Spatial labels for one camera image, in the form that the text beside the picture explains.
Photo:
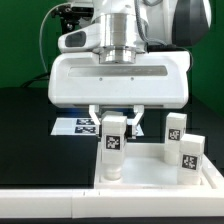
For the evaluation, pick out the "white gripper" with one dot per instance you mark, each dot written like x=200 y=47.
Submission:
x=155 y=80

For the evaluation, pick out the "white square tabletop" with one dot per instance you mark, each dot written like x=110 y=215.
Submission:
x=144 y=168

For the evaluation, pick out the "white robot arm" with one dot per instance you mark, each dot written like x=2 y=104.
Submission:
x=128 y=53

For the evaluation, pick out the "paper sheet with markers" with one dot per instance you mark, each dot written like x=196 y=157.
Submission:
x=87 y=127

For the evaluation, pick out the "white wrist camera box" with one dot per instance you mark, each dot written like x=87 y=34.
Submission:
x=82 y=40

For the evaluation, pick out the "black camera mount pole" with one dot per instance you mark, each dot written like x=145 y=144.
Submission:
x=71 y=16

